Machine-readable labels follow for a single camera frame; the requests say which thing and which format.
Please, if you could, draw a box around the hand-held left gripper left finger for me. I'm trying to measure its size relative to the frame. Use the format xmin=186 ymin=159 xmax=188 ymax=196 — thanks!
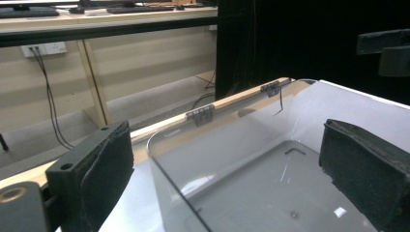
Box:
xmin=44 ymin=120 xmax=135 ymax=232

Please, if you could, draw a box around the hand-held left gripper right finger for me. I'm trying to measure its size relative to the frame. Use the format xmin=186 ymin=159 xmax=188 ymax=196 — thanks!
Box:
xmin=318 ymin=118 xmax=410 ymax=232

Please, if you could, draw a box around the transparent grey storage box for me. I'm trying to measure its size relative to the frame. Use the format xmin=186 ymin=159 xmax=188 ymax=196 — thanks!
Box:
xmin=146 ymin=77 xmax=388 ymax=232

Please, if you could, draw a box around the black curtain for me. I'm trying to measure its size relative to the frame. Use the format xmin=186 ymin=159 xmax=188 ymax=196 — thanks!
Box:
xmin=215 ymin=0 xmax=410 ymax=106

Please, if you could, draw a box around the beige wooden desk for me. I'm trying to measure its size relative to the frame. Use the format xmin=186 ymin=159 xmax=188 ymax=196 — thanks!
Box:
xmin=0 ymin=0 xmax=219 ymax=133

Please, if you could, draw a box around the black metal crossbar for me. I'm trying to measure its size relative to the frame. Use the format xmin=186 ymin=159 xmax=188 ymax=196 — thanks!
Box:
xmin=0 ymin=15 xmax=219 ymax=48

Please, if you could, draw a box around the black keyboard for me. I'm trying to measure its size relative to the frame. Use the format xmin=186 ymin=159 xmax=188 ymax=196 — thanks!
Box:
xmin=0 ymin=6 xmax=61 ymax=19
xmin=105 ymin=4 xmax=176 ymax=15

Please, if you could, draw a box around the black wall cable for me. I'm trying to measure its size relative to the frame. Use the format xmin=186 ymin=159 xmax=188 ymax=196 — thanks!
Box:
xmin=30 ymin=47 xmax=217 ymax=151
xmin=33 ymin=47 xmax=217 ymax=151

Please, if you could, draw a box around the white wall socket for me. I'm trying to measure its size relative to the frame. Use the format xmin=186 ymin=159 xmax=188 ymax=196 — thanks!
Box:
xmin=20 ymin=41 xmax=68 ymax=59

